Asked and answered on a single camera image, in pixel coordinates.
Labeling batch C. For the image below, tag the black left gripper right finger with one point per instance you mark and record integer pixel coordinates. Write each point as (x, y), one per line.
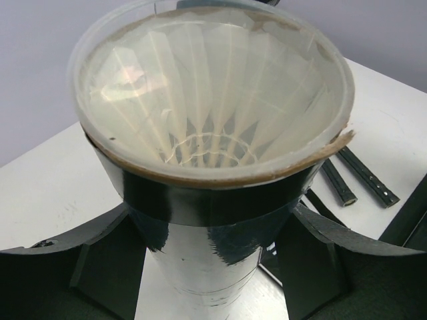
(330, 272)

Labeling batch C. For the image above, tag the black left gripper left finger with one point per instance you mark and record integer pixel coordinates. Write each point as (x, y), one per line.
(90, 272)

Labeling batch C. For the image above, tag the black racket bag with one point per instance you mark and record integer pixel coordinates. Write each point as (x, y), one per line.
(315, 212)

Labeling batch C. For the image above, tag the badminton racket black grip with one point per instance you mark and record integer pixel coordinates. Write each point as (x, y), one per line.
(344, 194)
(384, 196)

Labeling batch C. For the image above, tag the black shuttlecock tube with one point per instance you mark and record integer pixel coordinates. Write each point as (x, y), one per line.
(207, 226)

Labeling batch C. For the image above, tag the white feather shuttlecock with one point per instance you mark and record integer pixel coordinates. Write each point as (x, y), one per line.
(204, 94)

